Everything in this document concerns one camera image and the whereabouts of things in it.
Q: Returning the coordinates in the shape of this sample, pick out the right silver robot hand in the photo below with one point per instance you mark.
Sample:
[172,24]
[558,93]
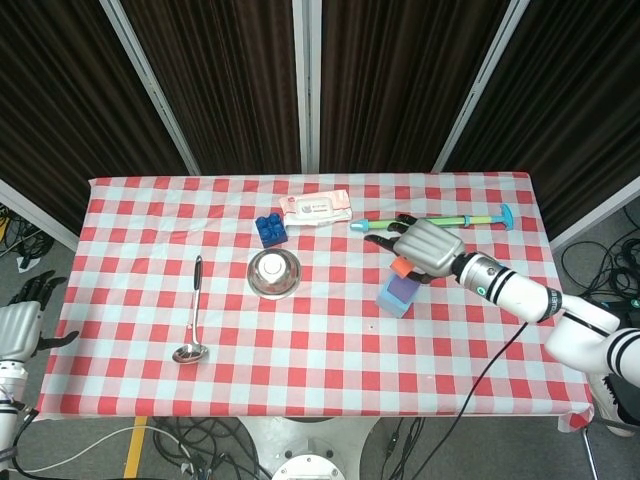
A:
[427,247]

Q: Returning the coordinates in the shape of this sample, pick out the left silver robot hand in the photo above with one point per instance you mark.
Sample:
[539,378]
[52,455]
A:
[20,325]

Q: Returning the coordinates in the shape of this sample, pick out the small orange cube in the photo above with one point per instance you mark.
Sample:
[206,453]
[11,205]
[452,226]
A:
[400,267]

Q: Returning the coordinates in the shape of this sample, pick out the medium purple cube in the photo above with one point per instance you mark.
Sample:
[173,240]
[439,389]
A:
[401,290]

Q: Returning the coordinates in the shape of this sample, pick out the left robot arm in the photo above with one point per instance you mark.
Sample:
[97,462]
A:
[9,400]

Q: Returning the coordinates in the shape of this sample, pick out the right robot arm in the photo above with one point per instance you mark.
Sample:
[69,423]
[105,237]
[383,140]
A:
[550,310]

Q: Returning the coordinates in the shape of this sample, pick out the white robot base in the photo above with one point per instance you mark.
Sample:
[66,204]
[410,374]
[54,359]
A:
[305,450]

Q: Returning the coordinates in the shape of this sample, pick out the green cyan water pump toy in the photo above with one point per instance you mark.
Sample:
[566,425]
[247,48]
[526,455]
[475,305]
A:
[477,220]

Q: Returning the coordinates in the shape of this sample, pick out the large light blue cube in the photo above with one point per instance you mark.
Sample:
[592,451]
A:
[395,306]

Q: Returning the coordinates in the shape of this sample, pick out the pink wet wipes pack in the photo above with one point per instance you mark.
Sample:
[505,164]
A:
[315,207]

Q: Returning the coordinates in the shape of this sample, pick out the blue toy building brick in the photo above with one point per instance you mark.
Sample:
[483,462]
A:
[272,231]

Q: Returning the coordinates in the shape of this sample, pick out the red white checkered tablecloth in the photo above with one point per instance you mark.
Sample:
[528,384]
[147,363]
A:
[300,350]

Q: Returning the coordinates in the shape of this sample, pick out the dark brown partition panel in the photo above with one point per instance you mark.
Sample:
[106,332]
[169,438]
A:
[225,85]
[60,100]
[400,85]
[575,100]

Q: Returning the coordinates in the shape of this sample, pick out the yellow floor tape strip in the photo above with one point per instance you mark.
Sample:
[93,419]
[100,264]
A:
[135,447]

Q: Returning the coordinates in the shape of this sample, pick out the stainless steel bowl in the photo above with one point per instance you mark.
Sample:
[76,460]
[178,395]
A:
[260,282]

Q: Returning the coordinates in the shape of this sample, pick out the white black sneaker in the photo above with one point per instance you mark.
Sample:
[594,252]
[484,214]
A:
[612,405]

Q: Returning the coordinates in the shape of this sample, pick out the grey metal table leg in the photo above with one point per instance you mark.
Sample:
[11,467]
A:
[590,455]

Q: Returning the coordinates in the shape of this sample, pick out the white partition frame post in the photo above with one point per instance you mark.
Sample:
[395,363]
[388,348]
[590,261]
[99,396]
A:
[480,85]
[306,85]
[150,90]
[595,210]
[35,210]

